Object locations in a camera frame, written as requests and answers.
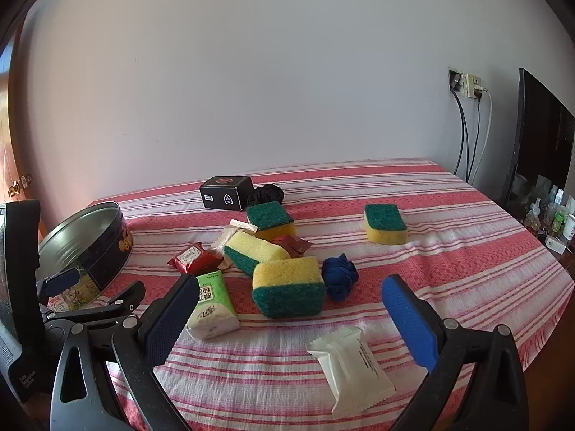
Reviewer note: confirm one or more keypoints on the wooden door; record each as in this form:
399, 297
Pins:
9, 143

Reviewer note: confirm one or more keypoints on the yellow and green sponge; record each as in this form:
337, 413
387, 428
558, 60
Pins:
382, 220
251, 249
287, 287
267, 215

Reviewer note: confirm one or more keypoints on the dark red snack packet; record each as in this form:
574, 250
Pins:
294, 244

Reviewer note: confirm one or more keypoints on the blue yarn ball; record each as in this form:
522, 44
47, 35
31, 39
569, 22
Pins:
339, 278

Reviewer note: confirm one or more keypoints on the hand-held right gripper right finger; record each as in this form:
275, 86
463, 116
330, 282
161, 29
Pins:
409, 323

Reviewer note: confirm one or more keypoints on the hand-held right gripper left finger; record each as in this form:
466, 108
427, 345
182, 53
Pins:
168, 318

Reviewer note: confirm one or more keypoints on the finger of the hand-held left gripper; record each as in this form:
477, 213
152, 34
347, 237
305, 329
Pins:
60, 282
125, 297

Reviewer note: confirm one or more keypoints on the white foil packet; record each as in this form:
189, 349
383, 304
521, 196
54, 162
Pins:
355, 368

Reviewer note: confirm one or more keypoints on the small white box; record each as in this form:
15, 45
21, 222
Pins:
556, 245

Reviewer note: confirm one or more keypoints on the brass door knob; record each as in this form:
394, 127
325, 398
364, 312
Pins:
20, 184

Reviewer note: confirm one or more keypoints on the black scrunchie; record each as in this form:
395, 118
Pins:
267, 195

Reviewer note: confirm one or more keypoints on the black flat screen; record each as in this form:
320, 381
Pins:
539, 134

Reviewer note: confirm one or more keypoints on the black box with red emblem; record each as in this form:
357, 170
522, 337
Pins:
224, 193

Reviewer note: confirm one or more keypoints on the dark wall socket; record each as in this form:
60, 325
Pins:
455, 78

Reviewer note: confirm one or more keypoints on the green and white tissue pack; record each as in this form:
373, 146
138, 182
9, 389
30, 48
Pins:
211, 305

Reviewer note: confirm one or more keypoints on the round metal tin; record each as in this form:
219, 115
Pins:
108, 242

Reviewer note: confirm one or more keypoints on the cluster of toiletry bottles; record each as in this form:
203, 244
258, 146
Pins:
557, 220

